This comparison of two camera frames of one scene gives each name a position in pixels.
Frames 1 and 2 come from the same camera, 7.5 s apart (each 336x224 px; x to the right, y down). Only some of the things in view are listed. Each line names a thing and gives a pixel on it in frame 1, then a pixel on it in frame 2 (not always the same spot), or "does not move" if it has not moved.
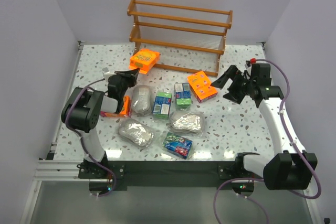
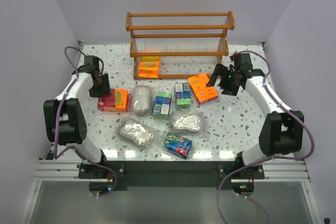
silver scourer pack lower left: (135, 131) does not move
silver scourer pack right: (189, 123) does not move
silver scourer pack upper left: (142, 100) does not move
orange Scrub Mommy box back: (201, 86) does not move
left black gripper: (123, 76) → (100, 89)
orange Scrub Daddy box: (143, 59) → (148, 67)
